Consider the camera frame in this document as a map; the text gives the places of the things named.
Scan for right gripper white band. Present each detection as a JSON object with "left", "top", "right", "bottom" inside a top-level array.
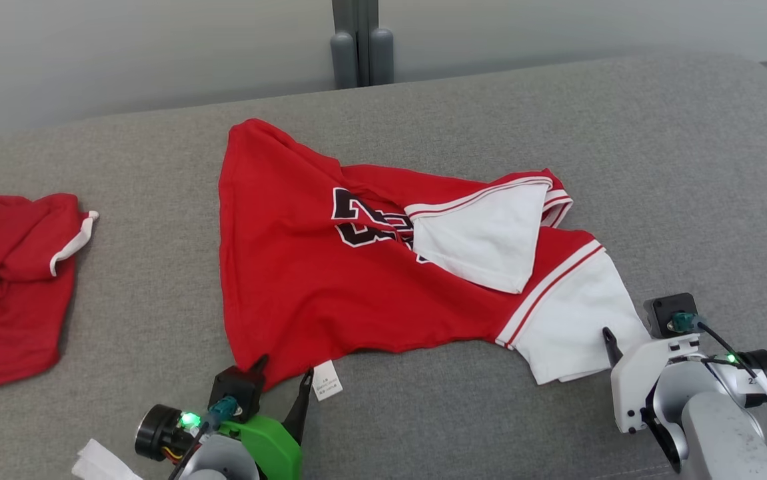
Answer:
[{"left": 601, "top": 327, "right": 701, "bottom": 435}]

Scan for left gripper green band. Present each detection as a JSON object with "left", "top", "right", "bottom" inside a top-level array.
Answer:
[{"left": 220, "top": 355, "right": 315, "bottom": 480}]

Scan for red jersey with white sleeves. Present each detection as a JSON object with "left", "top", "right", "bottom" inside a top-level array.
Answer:
[{"left": 219, "top": 119, "right": 652, "bottom": 401}]

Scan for red shorts with white trim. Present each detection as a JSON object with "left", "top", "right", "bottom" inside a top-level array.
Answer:
[{"left": 0, "top": 193, "right": 99, "bottom": 389}]

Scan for white crumpled cloth strip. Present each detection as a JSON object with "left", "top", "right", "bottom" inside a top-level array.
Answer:
[{"left": 71, "top": 439, "right": 144, "bottom": 480}]

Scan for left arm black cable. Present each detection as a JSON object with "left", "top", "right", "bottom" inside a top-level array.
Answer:
[{"left": 167, "top": 417, "right": 215, "bottom": 480}]

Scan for grey partition post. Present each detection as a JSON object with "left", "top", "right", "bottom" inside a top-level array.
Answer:
[{"left": 330, "top": 0, "right": 395, "bottom": 89}]

